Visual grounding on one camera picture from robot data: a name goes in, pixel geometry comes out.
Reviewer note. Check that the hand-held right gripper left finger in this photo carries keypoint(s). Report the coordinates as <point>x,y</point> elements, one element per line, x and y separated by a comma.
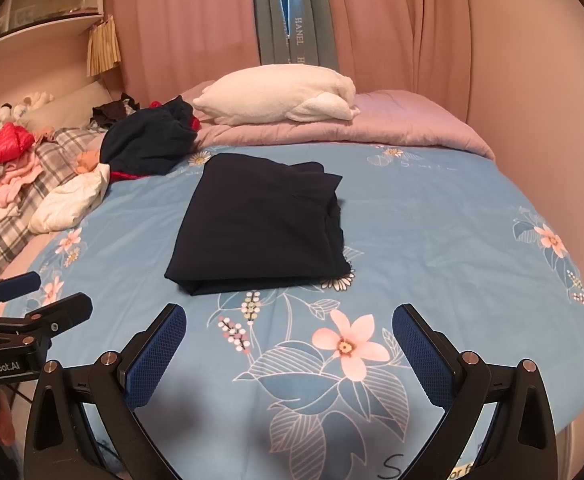
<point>154,355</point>

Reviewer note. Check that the pink quilt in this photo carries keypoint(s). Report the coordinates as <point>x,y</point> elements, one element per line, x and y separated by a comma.
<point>402,120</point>

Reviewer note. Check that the navy garment with red trim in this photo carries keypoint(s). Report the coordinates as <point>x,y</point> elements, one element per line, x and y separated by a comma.
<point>142,145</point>

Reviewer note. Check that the blue floral bedsheet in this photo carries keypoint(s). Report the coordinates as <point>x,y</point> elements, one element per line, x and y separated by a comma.
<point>447,240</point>

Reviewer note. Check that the beige pleated hanging cloth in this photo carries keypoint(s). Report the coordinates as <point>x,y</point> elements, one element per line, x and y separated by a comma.
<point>104,45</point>

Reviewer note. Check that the pink curtain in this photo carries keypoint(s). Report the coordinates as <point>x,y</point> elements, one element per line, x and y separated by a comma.
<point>397,25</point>
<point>182,20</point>

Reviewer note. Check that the black garment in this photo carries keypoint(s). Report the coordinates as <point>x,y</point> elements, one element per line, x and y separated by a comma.
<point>112,110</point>

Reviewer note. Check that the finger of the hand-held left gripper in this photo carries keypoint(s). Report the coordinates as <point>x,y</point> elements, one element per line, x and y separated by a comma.
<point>17,285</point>
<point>67,310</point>

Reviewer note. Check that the pile of mixed clothes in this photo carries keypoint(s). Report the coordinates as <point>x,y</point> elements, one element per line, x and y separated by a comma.
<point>57,150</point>

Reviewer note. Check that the grey curtain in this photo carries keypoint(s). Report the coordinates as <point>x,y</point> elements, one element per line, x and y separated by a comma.
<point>312,20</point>

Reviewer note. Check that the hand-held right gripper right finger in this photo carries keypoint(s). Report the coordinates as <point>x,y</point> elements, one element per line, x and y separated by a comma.
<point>422,355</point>

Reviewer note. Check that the beige headboard cushion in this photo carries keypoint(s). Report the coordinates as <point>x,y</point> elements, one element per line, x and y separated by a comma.
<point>72,105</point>

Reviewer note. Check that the white fluffy pillow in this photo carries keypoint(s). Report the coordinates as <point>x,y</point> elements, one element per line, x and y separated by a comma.
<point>267,92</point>

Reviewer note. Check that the white garment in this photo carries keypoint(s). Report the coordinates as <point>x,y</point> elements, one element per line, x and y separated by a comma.
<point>67,200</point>

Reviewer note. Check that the navy blue jacket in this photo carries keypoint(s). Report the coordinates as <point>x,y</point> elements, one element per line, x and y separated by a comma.
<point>257,220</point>

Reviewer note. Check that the pink clothes pile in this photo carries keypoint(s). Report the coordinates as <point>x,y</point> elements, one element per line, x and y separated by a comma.
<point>12,180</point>

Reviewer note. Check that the white plush toy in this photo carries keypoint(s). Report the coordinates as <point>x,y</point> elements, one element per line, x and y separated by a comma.
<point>27,105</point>

